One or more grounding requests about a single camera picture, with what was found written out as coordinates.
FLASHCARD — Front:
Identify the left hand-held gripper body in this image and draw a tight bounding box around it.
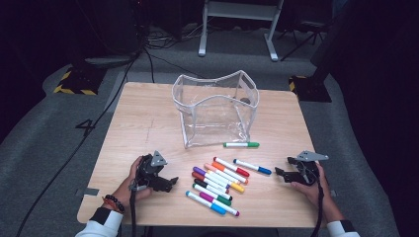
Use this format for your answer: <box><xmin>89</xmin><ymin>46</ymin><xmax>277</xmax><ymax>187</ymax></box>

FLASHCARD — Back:
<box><xmin>134</xmin><ymin>150</ymin><xmax>168</xmax><ymax>192</ymax></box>

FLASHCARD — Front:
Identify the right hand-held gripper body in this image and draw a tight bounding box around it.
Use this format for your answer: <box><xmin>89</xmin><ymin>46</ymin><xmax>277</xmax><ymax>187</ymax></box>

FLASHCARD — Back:
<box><xmin>294</xmin><ymin>150</ymin><xmax>330</xmax><ymax>188</ymax></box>

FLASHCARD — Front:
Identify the brown-red marker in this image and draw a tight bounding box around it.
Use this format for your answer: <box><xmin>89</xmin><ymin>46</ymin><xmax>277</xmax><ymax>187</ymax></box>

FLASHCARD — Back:
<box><xmin>191</xmin><ymin>171</ymin><xmax>230</xmax><ymax>195</ymax></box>

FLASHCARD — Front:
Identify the purple marker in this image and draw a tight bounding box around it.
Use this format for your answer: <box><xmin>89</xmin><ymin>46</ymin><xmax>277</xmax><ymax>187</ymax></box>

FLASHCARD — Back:
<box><xmin>192</xmin><ymin>166</ymin><xmax>231</xmax><ymax>191</ymax></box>

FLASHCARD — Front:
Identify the magenta marker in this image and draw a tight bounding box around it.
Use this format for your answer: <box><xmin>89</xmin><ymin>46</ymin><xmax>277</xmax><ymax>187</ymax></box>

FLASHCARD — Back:
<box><xmin>199</xmin><ymin>191</ymin><xmax>241</xmax><ymax>217</ymax></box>

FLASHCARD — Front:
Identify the peach marker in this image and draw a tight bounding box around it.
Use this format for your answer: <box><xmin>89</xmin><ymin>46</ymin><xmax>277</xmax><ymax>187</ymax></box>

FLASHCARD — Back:
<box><xmin>204</xmin><ymin>163</ymin><xmax>243</xmax><ymax>186</ymax></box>

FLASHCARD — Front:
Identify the red marker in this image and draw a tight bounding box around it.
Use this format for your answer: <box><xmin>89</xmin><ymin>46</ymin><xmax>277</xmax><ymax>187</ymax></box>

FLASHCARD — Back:
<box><xmin>212</xmin><ymin>156</ymin><xmax>251</xmax><ymax>178</ymax></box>

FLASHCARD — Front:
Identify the light green marker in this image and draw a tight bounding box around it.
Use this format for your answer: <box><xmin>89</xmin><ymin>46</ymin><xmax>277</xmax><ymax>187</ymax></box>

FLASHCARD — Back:
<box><xmin>222</xmin><ymin>141</ymin><xmax>261</xmax><ymax>148</ymax></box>

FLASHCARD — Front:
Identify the clear plastic pouch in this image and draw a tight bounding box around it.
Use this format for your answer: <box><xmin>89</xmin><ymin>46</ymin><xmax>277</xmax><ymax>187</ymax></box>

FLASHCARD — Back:
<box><xmin>171</xmin><ymin>69</ymin><xmax>261</xmax><ymax>150</ymax></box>

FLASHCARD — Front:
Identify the person's right hand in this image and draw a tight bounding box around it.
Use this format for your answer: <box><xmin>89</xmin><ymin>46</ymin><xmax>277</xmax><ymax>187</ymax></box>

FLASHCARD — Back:
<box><xmin>291</xmin><ymin>163</ymin><xmax>334</xmax><ymax>208</ymax></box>

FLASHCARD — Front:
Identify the person's left hand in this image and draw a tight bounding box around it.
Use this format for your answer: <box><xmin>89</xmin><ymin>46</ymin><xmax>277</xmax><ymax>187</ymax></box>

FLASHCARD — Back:
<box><xmin>112</xmin><ymin>156</ymin><xmax>153</xmax><ymax>209</ymax></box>

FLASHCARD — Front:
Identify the black marker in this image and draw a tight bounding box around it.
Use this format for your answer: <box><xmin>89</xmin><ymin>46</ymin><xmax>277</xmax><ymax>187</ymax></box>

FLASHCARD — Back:
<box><xmin>193</xmin><ymin>178</ymin><xmax>233</xmax><ymax>201</ymax></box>

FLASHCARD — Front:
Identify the yellow marker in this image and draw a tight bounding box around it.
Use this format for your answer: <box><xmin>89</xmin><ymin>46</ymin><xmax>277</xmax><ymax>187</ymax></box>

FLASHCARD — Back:
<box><xmin>207</xmin><ymin>170</ymin><xmax>246</xmax><ymax>195</ymax></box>

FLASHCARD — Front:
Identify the dark green marker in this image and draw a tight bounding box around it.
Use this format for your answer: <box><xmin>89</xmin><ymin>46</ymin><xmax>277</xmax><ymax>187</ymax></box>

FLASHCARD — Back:
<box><xmin>192</xmin><ymin>183</ymin><xmax>232</xmax><ymax>207</ymax></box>

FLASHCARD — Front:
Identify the black yellow striped floor plate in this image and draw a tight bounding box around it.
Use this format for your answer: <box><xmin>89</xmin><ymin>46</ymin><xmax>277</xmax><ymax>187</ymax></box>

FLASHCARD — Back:
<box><xmin>289</xmin><ymin>74</ymin><xmax>333</xmax><ymax>103</ymax></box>
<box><xmin>53</xmin><ymin>63</ymin><xmax>108</xmax><ymax>97</ymax></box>

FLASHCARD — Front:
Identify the grey flat stand base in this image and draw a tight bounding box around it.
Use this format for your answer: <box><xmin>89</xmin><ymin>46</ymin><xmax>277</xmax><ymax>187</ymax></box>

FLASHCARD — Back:
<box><xmin>83</xmin><ymin>53</ymin><xmax>136</xmax><ymax>68</ymax></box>

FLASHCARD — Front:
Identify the black tripod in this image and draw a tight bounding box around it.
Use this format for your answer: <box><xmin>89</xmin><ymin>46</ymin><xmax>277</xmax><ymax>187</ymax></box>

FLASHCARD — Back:
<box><xmin>276</xmin><ymin>19</ymin><xmax>330</xmax><ymax>62</ymax></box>

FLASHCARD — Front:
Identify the white metal stand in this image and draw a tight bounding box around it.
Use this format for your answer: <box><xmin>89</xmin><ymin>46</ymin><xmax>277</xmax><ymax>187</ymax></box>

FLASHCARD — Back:
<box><xmin>198</xmin><ymin>0</ymin><xmax>285</xmax><ymax>62</ymax></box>

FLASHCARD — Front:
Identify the right hand-held gripper cable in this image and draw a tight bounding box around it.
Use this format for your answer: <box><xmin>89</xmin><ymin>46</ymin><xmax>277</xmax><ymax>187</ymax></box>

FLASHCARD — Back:
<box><xmin>309</xmin><ymin>171</ymin><xmax>326</xmax><ymax>237</ymax></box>

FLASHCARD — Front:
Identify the hand-held gripper cable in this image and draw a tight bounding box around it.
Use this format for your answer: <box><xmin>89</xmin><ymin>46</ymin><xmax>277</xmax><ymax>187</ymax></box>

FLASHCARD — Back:
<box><xmin>309</xmin><ymin>171</ymin><xmax>326</xmax><ymax>237</ymax></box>
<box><xmin>128</xmin><ymin>182</ymin><xmax>148</xmax><ymax>237</ymax></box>

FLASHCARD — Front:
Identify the left hand-held gripper cable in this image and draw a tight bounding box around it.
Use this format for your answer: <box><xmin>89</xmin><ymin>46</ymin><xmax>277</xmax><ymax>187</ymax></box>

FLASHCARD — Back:
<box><xmin>128</xmin><ymin>182</ymin><xmax>148</xmax><ymax>237</ymax></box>

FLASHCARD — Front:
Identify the black bead bracelet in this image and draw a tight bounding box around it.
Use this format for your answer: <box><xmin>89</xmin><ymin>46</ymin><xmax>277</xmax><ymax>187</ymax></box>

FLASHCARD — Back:
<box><xmin>102</xmin><ymin>194</ymin><xmax>126</xmax><ymax>213</ymax></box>

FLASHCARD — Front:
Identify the thick black floor cable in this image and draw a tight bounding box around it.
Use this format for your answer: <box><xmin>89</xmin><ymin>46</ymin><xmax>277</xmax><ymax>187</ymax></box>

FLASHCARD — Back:
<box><xmin>14</xmin><ymin>53</ymin><xmax>141</xmax><ymax>237</ymax></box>

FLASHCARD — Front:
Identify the thin black floor cable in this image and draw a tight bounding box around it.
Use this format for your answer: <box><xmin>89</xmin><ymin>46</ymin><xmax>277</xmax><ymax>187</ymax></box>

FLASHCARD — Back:
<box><xmin>144</xmin><ymin>48</ymin><xmax>207</xmax><ymax>80</ymax></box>

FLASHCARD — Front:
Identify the black post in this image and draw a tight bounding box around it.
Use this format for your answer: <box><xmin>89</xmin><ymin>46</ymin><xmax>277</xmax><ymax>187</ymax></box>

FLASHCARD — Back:
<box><xmin>309</xmin><ymin>0</ymin><xmax>352</xmax><ymax>87</ymax></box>

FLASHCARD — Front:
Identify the bundle of cables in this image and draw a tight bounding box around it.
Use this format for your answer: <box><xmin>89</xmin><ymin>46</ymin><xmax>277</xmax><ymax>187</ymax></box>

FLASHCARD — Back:
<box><xmin>144</xmin><ymin>23</ymin><xmax>206</xmax><ymax>50</ymax></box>

